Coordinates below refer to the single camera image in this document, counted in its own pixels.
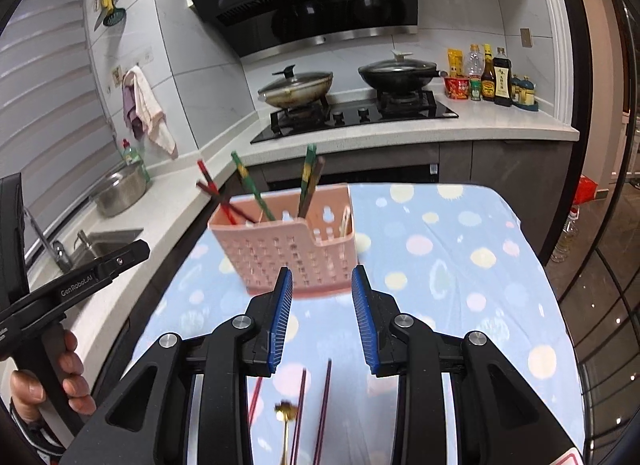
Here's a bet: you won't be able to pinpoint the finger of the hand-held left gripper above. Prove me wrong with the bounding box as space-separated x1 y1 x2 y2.
95 239 152 282

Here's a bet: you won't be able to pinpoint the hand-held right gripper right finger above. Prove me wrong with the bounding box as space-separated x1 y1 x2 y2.
351 265 586 465

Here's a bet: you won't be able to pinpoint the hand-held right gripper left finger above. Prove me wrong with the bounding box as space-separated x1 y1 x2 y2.
60 266 294 465

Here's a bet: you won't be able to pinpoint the pink perforated utensil holder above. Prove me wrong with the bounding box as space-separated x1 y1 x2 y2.
207 184 358 301

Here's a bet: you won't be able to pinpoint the red chopstick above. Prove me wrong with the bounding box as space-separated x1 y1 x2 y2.
247 377 264 426
196 160 238 226

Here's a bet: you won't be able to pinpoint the gold flower spoon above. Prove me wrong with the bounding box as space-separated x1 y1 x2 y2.
274 400 300 465

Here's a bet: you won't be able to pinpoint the person's left hand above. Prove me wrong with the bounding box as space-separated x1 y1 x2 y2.
9 329 97 426

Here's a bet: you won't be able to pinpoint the steel kitchen sink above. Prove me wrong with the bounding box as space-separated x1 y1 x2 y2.
75 227 145 266

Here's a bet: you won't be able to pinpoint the chrome faucet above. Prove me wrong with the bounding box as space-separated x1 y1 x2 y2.
22 207 73 273

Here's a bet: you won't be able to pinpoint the metal colander bowl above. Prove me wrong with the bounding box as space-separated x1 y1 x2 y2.
90 165 148 218

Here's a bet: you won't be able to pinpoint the blue dotted tablecloth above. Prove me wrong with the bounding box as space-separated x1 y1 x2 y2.
127 182 586 465

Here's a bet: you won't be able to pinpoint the green dish soap bottle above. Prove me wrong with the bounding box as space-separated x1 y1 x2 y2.
122 139 151 183

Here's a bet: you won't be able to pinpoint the white hanging towel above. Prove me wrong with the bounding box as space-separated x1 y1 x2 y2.
125 65 178 160

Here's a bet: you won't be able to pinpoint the purple hanging cloth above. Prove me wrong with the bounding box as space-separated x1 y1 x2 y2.
122 72 143 140

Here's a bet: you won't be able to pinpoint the white window blinds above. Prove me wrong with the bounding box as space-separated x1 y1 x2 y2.
0 0 126 256

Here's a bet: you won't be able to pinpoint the black gas stove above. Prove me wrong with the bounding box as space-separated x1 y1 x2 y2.
250 90 460 146

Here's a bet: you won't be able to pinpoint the dark kitchen cabinet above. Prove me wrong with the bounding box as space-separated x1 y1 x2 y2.
260 140 576 266

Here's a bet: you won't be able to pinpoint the clear oil bottle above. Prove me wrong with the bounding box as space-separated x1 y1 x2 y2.
550 205 581 263

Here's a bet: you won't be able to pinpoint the beige wok with glass lid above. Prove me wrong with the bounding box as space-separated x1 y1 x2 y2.
257 65 335 110

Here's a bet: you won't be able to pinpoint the black wok with glass lid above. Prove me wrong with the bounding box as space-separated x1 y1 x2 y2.
357 50 448 93

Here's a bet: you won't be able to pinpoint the red instant noodle cup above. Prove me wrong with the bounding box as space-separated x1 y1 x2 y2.
444 76 472 100

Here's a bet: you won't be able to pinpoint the red plastic bag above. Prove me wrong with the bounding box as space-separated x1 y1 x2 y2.
574 174 600 206

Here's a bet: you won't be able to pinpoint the glass sliding door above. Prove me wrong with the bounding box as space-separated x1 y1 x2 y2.
570 0 640 465

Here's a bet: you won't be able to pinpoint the brown sauce bottle yellow cap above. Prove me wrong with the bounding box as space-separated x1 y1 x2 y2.
481 44 497 102

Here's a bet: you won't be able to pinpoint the blue and yellow condiment jars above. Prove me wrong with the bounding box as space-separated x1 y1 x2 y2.
511 76 540 112

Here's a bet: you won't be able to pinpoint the dark soy sauce bottle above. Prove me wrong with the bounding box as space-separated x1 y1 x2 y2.
492 47 514 107

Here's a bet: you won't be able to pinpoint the clear plastic bottle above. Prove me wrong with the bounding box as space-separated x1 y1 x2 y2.
466 43 485 80

